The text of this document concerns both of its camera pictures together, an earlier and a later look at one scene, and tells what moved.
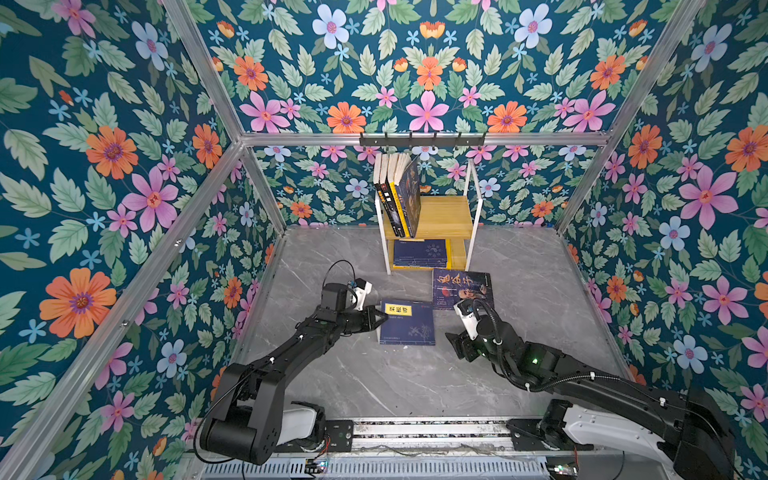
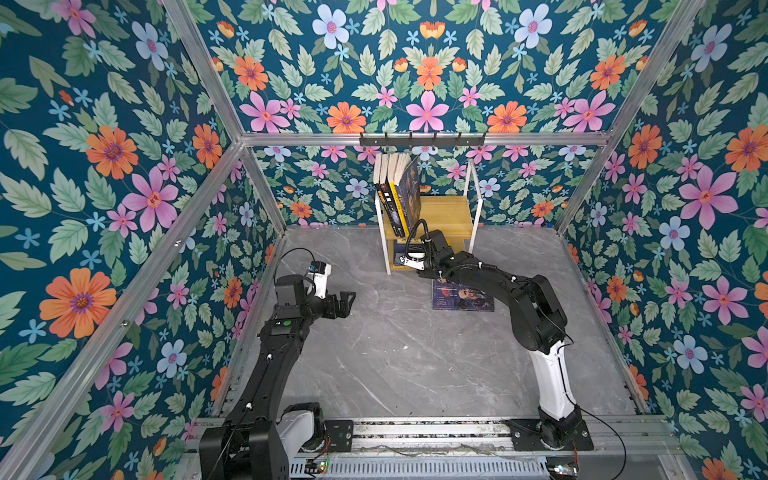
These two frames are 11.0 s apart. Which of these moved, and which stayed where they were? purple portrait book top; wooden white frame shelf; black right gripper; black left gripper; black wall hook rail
Moved: black right gripper; black left gripper
Stayed: purple portrait book top; wooden white frame shelf; black wall hook rail
